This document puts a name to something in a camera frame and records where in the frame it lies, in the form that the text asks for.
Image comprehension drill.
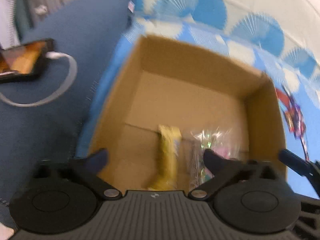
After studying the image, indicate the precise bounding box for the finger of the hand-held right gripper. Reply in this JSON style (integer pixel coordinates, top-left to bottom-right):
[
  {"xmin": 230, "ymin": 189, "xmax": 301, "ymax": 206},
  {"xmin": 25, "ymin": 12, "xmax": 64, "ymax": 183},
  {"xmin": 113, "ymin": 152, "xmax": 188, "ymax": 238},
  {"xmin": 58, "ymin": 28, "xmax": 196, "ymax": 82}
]
[{"xmin": 278, "ymin": 149, "xmax": 320, "ymax": 188}]

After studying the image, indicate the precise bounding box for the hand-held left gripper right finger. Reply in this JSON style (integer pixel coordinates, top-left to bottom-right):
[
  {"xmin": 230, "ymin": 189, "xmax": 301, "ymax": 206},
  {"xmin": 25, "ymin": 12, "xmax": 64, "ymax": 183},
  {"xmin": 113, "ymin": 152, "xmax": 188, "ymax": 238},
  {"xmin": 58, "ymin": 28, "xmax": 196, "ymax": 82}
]
[{"xmin": 189, "ymin": 149, "xmax": 288, "ymax": 200}]

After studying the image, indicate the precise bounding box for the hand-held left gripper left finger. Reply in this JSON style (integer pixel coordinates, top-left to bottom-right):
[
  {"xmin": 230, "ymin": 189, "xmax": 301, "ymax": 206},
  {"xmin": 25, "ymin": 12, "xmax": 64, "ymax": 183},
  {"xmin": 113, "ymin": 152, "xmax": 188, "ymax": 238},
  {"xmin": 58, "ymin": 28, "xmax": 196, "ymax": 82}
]
[{"xmin": 34, "ymin": 148, "xmax": 120, "ymax": 200}]

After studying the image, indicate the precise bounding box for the clear plastic snack packet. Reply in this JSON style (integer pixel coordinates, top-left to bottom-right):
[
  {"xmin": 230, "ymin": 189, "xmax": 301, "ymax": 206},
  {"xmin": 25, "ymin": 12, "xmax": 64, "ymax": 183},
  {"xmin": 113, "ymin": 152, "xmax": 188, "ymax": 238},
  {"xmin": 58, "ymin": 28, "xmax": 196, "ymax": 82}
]
[{"xmin": 184, "ymin": 127, "xmax": 240, "ymax": 192}]

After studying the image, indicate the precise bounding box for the purple snack packet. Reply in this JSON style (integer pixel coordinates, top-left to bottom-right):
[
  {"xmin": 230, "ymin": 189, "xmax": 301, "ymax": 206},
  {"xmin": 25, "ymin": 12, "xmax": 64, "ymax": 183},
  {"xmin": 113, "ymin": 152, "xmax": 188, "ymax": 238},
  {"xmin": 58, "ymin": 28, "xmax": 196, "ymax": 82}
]
[{"xmin": 287, "ymin": 97, "xmax": 307, "ymax": 138}]

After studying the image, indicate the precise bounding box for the yellow snack packet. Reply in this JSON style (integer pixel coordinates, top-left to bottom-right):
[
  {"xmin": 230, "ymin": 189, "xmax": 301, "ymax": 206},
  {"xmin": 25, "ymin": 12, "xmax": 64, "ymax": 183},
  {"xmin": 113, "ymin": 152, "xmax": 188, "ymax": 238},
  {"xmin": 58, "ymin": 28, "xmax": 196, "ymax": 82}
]
[{"xmin": 146, "ymin": 124, "xmax": 182, "ymax": 190}]

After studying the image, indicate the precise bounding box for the brown cardboard box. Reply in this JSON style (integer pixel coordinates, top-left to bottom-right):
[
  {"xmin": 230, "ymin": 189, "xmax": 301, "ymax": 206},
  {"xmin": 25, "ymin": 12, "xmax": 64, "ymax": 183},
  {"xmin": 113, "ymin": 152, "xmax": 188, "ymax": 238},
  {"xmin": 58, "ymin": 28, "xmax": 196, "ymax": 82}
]
[{"xmin": 90, "ymin": 35, "xmax": 288, "ymax": 193}]

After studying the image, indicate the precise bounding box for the blue fabric sofa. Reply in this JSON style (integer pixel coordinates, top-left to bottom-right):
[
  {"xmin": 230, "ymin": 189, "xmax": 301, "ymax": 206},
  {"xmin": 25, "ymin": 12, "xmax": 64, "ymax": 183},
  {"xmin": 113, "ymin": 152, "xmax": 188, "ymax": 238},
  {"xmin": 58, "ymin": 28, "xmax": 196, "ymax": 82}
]
[{"xmin": 0, "ymin": 0, "xmax": 137, "ymax": 230}]

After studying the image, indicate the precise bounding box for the black smartphone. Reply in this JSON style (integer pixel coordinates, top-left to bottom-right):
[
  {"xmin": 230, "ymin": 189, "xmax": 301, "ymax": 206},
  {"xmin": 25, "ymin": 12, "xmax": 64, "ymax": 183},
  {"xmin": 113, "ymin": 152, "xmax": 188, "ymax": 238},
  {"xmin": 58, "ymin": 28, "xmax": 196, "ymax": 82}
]
[{"xmin": 0, "ymin": 38, "xmax": 55, "ymax": 84}]

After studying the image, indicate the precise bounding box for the blue white fan-print cloth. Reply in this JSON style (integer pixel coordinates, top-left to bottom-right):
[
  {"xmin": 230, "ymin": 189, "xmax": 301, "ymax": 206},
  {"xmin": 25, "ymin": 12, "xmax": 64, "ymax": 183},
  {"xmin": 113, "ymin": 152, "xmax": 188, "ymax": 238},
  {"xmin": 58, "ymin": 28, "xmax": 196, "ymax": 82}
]
[{"xmin": 77, "ymin": 0, "xmax": 320, "ymax": 200}]

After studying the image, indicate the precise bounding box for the teal curtain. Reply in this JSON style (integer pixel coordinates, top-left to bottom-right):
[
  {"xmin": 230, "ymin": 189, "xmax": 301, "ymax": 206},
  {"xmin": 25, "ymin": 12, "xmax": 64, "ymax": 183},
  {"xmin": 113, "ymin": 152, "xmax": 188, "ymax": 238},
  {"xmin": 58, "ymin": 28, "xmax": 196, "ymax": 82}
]
[{"xmin": 14, "ymin": 0, "xmax": 34, "ymax": 40}]

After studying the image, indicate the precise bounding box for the white charging cable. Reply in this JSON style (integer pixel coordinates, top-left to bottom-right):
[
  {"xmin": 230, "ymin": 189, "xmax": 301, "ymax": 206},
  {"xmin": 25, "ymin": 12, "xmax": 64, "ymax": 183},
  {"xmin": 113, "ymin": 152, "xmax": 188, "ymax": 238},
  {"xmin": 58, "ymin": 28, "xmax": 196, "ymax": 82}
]
[{"xmin": 0, "ymin": 51, "xmax": 78, "ymax": 108}]

